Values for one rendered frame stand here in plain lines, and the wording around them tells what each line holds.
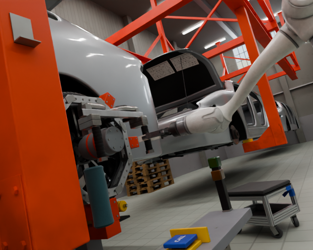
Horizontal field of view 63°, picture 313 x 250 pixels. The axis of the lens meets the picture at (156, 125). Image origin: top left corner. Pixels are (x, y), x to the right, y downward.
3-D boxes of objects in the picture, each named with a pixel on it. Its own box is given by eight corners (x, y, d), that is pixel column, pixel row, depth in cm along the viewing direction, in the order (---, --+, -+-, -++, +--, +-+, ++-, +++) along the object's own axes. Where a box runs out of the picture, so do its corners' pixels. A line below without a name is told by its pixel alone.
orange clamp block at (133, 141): (121, 151, 159) (130, 149, 166) (130, 148, 155) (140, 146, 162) (118, 139, 160) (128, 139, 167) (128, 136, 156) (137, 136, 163)
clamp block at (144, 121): (135, 129, 143) (133, 119, 144) (148, 124, 138) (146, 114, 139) (130, 129, 139) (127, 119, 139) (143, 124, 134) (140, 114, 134)
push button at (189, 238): (177, 242, 74) (175, 234, 74) (198, 241, 70) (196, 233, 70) (164, 252, 68) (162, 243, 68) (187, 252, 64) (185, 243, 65)
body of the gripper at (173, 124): (177, 135, 121) (161, 140, 126) (186, 135, 128) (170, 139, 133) (173, 120, 122) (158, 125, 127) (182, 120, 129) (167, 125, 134)
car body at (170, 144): (222, 148, 841) (209, 101, 864) (282, 133, 741) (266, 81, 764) (119, 172, 430) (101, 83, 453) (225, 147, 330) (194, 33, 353)
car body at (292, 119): (262, 138, 1351) (255, 113, 1371) (301, 129, 1251) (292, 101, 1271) (233, 145, 939) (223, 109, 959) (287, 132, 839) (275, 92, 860)
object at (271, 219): (231, 234, 208) (220, 192, 213) (259, 219, 227) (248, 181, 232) (278, 241, 172) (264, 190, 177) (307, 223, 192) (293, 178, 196)
